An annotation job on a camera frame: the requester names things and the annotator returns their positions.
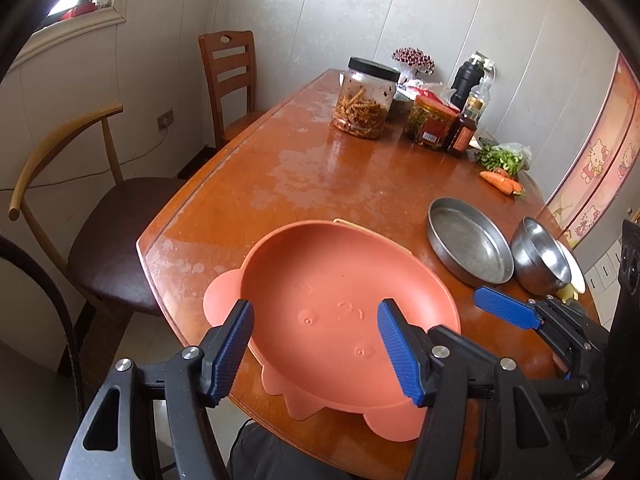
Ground yellow white ceramic bowl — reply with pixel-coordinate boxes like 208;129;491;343
555;240;587;301

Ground large steel bowl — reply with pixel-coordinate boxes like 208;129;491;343
510;217;572;296

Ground orange animal-shaped plate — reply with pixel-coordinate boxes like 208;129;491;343
203;221;461;442

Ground round steel pan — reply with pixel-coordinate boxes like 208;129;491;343
426;197;514;287

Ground yellow shell-shaped plate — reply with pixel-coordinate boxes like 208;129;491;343
332;218;413;256

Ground person's hand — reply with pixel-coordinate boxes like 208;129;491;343
552;352;570;377

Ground white shelf cabinet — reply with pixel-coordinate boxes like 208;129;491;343
585;240;622;330

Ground person's dark clothing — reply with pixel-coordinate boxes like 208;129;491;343
227;419;357;480

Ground curved-back dark-seat chair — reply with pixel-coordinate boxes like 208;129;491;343
7;103;187;361

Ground carrot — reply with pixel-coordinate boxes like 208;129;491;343
480;171;511;196
492;167;526;196

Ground hello kitty curtain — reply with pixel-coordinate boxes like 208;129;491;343
547;55;639;248

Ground bag of green vegetables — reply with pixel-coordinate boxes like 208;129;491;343
475;140;532;176

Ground dark sauce bottle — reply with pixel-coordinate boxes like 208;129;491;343
447;96;485;157

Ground red-label sauce jar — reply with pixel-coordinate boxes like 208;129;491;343
402;94;459;150

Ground clear bottle green contents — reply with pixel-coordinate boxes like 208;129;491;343
464;76;492;122

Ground steel basin behind jars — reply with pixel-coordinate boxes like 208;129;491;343
387;91;413;122

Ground black thermos flask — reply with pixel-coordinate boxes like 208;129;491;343
450;55;485;110

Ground clear jar black lid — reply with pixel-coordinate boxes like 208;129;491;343
331;56;400;140

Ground brown slatted wooden chair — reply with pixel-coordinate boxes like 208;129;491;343
198;30;264;151

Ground black cable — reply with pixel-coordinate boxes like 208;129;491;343
0;234;87;421

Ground low wall socket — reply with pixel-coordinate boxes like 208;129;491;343
156;108;175;131

